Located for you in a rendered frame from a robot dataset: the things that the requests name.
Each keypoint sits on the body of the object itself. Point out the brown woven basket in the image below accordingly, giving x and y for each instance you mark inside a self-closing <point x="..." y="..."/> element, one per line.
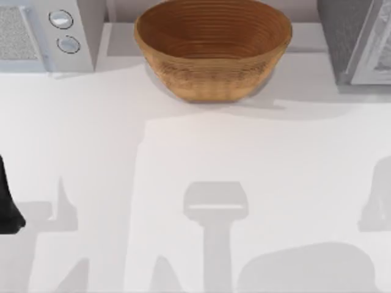
<point x="214" y="52"/>

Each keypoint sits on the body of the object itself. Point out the pale microwave oven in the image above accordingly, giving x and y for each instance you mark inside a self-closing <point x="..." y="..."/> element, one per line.
<point x="82" y="36"/>

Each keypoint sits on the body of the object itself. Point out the round microwave knob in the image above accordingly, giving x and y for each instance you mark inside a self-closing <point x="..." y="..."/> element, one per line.
<point x="60" y="19"/>
<point x="68" y="44"/>

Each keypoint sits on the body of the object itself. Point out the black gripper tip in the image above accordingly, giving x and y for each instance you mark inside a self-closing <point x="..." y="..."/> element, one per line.
<point x="6" y="210"/>

